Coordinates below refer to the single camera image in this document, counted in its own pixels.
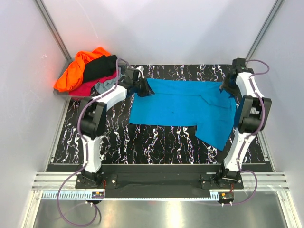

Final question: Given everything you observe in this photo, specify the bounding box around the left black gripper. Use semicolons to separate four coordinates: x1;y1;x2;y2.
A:
133;77;154;98

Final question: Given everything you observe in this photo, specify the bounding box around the blue t shirt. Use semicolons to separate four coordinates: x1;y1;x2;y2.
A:
129;78;236;151

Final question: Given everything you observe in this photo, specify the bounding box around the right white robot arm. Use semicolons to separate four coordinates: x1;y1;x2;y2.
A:
215;67;272;188

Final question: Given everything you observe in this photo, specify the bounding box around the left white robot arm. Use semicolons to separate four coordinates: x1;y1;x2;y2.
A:
77;66;154;188

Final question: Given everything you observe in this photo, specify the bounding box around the grey t shirt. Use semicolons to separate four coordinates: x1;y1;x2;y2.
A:
94;73;117;94

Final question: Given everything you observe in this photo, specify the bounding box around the black t shirt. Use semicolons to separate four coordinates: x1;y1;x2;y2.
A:
83;55;118;83

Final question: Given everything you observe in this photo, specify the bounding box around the magenta t shirt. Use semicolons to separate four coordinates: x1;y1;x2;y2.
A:
68;70;119;97

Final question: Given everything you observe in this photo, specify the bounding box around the clear plastic bin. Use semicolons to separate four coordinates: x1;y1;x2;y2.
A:
53;57;130;100

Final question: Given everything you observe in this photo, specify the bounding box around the orange t shirt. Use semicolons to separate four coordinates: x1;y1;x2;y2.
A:
53;47;111;93

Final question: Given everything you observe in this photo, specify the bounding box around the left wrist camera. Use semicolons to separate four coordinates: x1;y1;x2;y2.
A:
136;66;145;78

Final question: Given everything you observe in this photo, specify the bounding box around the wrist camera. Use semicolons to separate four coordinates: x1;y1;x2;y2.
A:
232;57;254;74
136;66;145;78

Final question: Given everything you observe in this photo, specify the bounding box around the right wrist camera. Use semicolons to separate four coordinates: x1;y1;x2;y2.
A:
232;57;254;74

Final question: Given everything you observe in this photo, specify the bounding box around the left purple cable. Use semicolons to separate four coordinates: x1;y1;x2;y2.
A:
56;58;131;225

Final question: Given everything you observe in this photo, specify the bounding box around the aluminium frame rail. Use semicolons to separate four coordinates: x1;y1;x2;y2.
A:
31;172;76;190

